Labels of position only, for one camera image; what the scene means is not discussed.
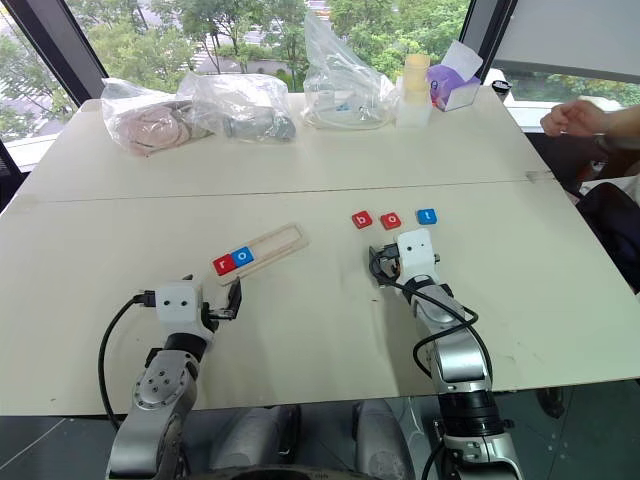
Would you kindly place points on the red letter tile b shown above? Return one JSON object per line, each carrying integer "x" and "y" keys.
{"x": 362, "y": 220}

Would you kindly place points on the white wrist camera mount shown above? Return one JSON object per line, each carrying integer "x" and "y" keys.
{"x": 415, "y": 252}
{"x": 177, "y": 302}

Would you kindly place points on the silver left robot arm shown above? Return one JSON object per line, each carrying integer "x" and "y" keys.
{"x": 160, "y": 385}

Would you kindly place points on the red letter tile r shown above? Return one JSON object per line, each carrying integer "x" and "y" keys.
{"x": 223, "y": 265}

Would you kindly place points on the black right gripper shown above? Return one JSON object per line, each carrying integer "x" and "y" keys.
{"x": 389, "y": 257}

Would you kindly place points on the blue letter tile t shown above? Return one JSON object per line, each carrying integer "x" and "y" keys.
{"x": 427, "y": 216}

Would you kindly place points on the translucent yellow cup stack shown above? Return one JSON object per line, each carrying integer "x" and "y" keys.
{"x": 415, "y": 95}

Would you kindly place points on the clear tape piece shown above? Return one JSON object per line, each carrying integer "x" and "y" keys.
{"x": 532, "y": 176}

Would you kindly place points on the grey rounded robot leg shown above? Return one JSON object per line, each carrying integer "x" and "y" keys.
{"x": 250, "y": 440}
{"x": 382, "y": 440}

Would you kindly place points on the black window pillar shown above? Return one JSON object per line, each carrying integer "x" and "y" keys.
{"x": 60, "y": 45}
{"x": 482, "y": 35}

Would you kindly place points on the purple tissue box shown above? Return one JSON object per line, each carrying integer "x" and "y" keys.
{"x": 457, "y": 85}

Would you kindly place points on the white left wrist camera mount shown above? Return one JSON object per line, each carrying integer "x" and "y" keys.
{"x": 177, "y": 302}

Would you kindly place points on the black cylindrical container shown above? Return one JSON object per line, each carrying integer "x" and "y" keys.
{"x": 501, "y": 91}

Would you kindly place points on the plastic bag with grey item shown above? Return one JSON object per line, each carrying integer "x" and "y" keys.
{"x": 245, "y": 117}

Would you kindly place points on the person's bare hand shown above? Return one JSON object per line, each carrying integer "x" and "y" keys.
{"x": 572, "y": 117}

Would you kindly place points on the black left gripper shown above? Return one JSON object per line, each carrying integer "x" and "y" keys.
{"x": 217, "y": 315}

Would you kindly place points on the wooden letter tray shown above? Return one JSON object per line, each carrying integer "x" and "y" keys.
{"x": 280, "y": 242}

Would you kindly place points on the red letter tile o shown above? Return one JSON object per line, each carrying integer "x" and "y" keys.
{"x": 391, "y": 221}

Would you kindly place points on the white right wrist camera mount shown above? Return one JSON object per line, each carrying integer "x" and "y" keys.
{"x": 415, "y": 252}

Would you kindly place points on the plastic bag with pink cloth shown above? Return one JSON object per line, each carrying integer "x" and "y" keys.
{"x": 145, "y": 125}

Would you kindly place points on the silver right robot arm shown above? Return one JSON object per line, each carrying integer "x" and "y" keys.
{"x": 462, "y": 360}

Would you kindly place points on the white roller blind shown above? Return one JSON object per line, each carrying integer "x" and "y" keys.
{"x": 570, "y": 35}

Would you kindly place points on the person's dark clothing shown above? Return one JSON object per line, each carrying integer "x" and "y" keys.
{"x": 617, "y": 225}

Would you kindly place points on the blue letter tile o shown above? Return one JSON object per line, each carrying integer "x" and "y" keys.
{"x": 243, "y": 257}

